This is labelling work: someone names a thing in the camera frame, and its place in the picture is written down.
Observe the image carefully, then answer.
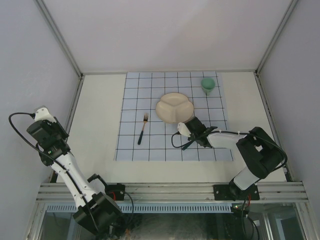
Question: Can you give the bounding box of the gold fork green handle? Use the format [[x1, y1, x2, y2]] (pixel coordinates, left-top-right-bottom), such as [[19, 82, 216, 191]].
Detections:
[[137, 113, 149, 145]]

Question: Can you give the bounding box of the white black-grid tablecloth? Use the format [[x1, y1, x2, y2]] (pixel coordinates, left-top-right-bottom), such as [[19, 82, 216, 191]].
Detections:
[[114, 71, 234, 162]]

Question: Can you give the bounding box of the cream divided plate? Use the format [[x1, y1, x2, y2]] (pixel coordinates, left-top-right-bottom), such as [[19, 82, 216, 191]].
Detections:
[[155, 92, 194, 124]]

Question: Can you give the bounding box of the aluminium enclosure frame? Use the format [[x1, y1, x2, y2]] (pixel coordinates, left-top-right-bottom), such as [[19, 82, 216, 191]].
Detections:
[[39, 0, 291, 183]]

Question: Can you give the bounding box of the blue slotted cable duct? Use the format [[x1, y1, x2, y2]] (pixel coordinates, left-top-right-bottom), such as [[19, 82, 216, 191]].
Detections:
[[46, 202, 231, 214]]

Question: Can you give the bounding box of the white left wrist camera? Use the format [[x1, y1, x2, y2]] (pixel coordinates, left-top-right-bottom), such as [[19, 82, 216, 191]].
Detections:
[[34, 105, 56, 123]]

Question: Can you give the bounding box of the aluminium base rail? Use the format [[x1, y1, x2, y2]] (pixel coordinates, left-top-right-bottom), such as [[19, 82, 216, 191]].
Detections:
[[36, 182, 309, 203]]

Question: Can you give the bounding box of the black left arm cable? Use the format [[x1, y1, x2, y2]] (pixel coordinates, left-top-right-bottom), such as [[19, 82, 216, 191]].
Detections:
[[8, 112, 101, 235]]

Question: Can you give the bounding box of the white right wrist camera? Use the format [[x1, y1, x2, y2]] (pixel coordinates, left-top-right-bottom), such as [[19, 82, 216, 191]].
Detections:
[[177, 122, 191, 138]]

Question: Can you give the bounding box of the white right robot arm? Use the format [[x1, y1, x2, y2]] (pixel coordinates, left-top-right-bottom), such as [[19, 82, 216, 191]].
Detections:
[[177, 117, 288, 200]]

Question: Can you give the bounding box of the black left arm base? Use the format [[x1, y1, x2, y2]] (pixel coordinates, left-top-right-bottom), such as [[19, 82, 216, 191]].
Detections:
[[104, 183, 126, 201]]

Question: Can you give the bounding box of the gold spoon green handle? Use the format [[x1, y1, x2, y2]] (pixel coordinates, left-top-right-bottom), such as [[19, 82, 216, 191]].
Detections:
[[181, 140, 194, 151]]

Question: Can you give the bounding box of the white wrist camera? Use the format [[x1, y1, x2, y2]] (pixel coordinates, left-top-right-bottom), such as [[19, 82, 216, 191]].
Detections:
[[177, 122, 191, 138], [34, 105, 56, 123]]

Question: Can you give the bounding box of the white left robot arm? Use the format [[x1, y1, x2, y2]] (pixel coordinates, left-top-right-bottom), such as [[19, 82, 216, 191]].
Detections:
[[26, 113, 122, 236]]

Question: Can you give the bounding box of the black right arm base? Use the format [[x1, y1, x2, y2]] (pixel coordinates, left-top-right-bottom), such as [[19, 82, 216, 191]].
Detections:
[[213, 184, 260, 201]]

